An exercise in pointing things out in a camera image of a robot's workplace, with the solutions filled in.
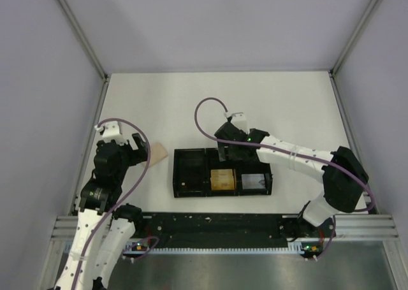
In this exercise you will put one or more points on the steel sheet front panel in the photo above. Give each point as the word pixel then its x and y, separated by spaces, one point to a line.
pixel 346 265

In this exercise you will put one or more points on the grey slotted cable duct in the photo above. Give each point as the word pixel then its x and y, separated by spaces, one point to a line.
pixel 292 248

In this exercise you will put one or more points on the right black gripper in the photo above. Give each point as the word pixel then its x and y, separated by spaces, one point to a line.
pixel 223 153

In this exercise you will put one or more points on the gold cards stack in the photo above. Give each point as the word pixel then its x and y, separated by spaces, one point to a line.
pixel 222 180

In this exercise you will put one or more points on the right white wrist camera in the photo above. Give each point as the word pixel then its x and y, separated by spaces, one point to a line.
pixel 238 119

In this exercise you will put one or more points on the right aluminium frame post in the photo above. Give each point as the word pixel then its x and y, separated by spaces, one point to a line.
pixel 365 82

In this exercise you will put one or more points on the aluminium frame post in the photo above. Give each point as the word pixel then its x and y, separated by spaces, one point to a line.
pixel 365 82
pixel 86 47

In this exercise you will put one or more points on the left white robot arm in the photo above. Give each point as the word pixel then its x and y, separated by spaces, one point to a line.
pixel 104 225

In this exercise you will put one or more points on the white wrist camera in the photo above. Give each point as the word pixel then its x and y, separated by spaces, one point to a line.
pixel 111 132
pixel 238 119

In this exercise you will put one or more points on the beige card holder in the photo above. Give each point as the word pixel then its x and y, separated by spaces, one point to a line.
pixel 157 154

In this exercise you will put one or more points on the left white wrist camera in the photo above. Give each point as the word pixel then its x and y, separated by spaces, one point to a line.
pixel 111 132

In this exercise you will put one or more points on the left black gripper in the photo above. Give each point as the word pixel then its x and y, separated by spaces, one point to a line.
pixel 136 158

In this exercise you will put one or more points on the black three-compartment tray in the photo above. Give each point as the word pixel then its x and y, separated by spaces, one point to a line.
pixel 191 174

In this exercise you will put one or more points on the aluminium front rail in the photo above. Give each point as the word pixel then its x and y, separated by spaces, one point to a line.
pixel 350 227

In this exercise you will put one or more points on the left aluminium frame post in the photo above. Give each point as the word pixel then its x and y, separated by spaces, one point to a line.
pixel 86 47

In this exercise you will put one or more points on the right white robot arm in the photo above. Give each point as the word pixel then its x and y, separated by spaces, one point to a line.
pixel 340 172

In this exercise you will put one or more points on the silver card in tray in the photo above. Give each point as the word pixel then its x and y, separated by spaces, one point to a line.
pixel 253 181

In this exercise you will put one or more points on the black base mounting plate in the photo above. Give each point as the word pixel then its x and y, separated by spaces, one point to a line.
pixel 208 231

